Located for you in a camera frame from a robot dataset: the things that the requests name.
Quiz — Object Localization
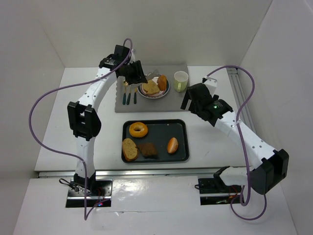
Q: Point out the metal food tongs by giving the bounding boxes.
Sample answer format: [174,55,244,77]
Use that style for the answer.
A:
[130,70,160,89]

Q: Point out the small seeded bread slice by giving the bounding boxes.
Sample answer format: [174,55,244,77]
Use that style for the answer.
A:
[157,75,167,91]

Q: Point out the orange bread roll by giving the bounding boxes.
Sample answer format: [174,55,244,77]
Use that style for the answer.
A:
[167,137,179,154]

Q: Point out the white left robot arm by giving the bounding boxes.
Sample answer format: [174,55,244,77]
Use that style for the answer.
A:
[67,57,147,191]

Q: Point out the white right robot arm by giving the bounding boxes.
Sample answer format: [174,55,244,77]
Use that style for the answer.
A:
[181,83,289,195]

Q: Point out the dark brown chocolate bread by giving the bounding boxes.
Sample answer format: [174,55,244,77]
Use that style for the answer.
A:
[138,142,157,158]

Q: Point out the oval seeded bread slice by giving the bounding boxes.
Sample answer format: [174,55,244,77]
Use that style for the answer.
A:
[122,138,139,162]

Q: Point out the pale green mug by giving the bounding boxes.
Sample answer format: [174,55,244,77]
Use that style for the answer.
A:
[174,71,189,93]

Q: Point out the white plate teal rim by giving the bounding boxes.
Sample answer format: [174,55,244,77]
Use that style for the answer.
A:
[137,78,170,99]

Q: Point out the grey placemat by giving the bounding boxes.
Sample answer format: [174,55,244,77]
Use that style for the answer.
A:
[115,64,188,113]

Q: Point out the orange glazed donut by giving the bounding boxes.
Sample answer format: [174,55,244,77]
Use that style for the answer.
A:
[129,122,148,138]

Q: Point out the gold spoon green handle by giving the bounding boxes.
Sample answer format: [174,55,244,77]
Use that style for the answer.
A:
[122,80,128,105]

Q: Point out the gold knife green handle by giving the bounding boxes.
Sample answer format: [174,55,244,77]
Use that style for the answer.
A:
[134,88,137,104]

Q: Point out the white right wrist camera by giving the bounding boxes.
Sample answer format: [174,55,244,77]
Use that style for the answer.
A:
[202,76,218,95]

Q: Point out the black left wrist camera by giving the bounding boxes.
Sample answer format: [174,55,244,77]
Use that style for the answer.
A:
[114,45,130,60]

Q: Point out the gold fork green handle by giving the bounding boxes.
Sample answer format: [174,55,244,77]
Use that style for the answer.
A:
[126,86,132,105]

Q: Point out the aluminium rail right side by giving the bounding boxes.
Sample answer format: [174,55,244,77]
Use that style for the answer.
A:
[226,67,257,136]

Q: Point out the aluminium rail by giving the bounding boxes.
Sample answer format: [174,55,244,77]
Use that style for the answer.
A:
[226,67,257,136]
[38,166,228,178]

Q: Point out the aluminium rail front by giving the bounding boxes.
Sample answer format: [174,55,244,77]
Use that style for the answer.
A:
[38,166,228,178]

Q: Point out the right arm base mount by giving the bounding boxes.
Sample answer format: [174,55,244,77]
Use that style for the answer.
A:
[194,178,242,206]

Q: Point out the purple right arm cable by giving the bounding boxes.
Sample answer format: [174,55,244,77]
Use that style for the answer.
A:
[206,65,267,220]

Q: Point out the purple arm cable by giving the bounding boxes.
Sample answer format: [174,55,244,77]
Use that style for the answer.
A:
[206,65,267,220]
[28,38,134,221]

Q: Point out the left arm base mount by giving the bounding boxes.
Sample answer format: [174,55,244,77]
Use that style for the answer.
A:
[59,178,112,208]

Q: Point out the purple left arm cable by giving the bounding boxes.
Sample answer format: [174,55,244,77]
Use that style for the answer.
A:
[28,38,134,221]

